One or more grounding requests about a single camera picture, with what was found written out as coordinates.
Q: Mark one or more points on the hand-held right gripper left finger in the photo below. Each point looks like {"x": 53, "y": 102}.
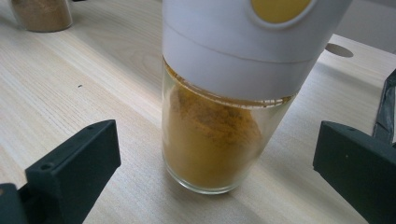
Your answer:
{"x": 74, "y": 168}

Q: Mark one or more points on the yellow spice jar white lid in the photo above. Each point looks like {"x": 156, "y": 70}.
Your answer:
{"x": 224, "y": 62}

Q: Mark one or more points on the brown spice jar silver lid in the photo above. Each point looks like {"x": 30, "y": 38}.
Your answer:
{"x": 42, "y": 15}

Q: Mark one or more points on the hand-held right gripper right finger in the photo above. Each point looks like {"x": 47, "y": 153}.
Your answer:
{"x": 361, "y": 168}

